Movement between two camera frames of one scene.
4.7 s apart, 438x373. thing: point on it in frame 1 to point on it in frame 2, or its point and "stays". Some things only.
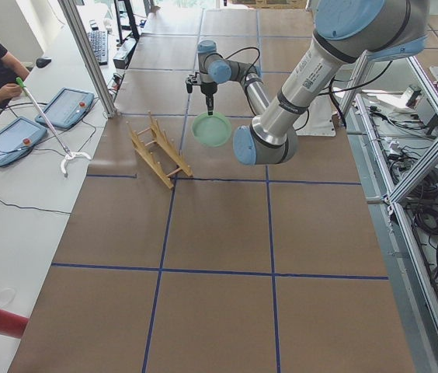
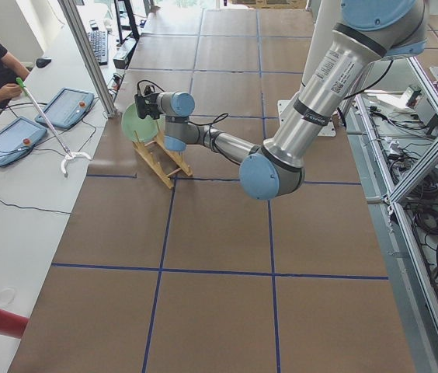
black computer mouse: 41,62 stays
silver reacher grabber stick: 68,154 stays
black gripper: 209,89 to 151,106
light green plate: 211,130 to 146,130
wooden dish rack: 160,151 stays
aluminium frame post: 72,12 stays
